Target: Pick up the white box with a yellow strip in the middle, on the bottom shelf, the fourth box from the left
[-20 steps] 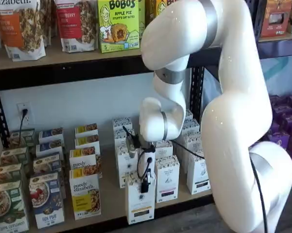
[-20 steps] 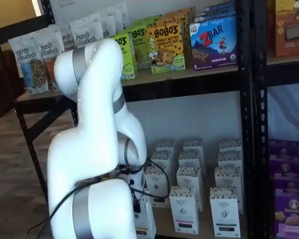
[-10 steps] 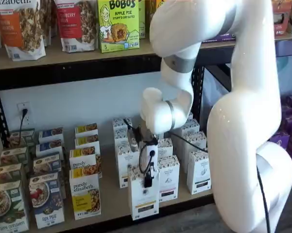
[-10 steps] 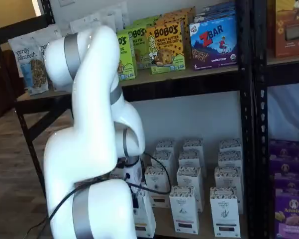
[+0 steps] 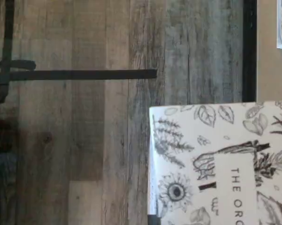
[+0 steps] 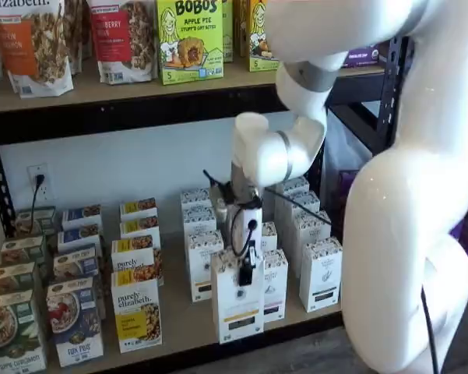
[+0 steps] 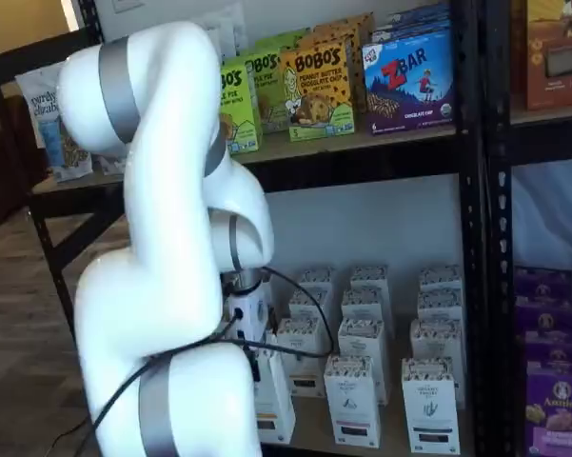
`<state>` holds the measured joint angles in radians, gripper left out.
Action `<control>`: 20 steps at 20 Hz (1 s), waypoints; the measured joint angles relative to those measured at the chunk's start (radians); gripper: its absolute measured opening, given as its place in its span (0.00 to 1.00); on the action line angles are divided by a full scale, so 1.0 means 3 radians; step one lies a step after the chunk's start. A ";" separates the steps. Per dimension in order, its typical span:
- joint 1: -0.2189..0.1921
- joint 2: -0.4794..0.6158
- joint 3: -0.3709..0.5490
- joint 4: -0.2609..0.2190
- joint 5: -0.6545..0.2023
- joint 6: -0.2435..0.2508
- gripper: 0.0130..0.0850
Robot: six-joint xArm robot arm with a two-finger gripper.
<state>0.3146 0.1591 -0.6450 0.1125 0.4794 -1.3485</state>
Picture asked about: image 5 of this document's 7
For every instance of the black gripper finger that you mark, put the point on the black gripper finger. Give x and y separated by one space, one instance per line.
153 220

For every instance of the white cracker box yellow strip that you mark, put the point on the white cracker box yellow strip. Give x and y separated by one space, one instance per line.
225 164

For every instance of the dark bulky object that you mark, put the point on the dark bulky object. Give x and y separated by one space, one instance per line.
2 187

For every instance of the black flat floor bar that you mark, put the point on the black flat floor bar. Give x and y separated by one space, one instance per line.
84 74

